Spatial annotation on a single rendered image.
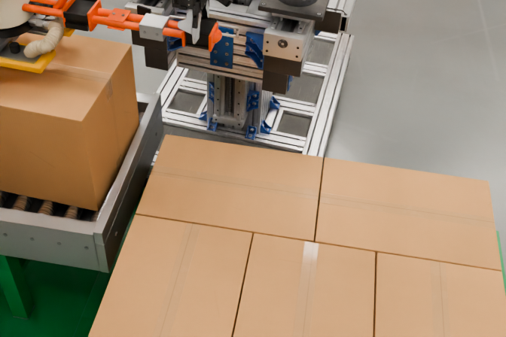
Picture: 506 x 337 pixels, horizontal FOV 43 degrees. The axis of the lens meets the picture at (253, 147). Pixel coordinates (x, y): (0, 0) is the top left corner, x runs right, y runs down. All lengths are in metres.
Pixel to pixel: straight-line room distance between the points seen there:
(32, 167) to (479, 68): 2.69
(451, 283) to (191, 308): 0.80
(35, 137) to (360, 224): 1.07
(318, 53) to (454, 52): 0.96
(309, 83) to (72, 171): 1.53
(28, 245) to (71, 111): 0.52
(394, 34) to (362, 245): 2.19
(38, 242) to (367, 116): 1.90
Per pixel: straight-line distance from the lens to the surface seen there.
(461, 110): 3.64
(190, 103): 3.09
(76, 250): 2.17
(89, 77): 2.07
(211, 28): 1.79
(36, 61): 1.96
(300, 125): 3.00
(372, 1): 4.40
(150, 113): 2.42
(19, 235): 2.20
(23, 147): 2.10
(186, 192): 2.22
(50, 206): 2.24
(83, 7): 1.92
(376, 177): 2.34
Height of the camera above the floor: 2.20
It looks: 44 degrees down
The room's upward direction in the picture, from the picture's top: 4 degrees clockwise
